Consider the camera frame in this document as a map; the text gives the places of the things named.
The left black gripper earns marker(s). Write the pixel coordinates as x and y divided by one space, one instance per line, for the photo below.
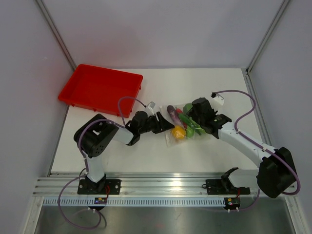
161 126

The aluminium mounting rail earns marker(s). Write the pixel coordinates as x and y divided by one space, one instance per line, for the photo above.
136 184

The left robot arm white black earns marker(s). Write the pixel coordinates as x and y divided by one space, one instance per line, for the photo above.
94 137

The yellow fake lemon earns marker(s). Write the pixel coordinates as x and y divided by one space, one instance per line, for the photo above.
178 132

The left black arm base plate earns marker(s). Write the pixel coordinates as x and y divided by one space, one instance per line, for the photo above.
103 187

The red plastic tray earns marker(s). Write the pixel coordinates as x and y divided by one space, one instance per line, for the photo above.
99 89

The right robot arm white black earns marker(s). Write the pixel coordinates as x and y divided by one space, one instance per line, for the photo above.
275 167

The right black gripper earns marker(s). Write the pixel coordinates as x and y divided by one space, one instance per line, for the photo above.
193 115

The dark green fake cucumber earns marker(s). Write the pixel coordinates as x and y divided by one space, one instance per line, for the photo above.
191 123

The right aluminium corner post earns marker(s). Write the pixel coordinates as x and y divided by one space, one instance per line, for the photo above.
268 34

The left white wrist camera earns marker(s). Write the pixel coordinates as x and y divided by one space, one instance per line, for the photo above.
150 108

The left aluminium corner post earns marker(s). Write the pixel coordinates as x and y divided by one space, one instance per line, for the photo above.
54 30

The aluminium corner post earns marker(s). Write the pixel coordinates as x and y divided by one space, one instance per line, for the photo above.
54 30
268 34

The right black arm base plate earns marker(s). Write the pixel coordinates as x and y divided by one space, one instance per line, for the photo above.
215 187

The dark green fake pepper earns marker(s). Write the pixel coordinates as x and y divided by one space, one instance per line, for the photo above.
187 107

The white slotted cable duct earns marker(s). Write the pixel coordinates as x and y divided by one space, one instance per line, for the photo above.
136 201

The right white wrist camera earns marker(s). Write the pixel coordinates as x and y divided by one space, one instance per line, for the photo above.
217 98

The purple fake eggplant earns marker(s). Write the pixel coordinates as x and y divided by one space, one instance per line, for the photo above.
173 115

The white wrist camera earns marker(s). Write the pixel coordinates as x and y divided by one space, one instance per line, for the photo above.
217 98
150 108

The clear zip top bag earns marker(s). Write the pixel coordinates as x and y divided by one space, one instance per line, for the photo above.
170 140

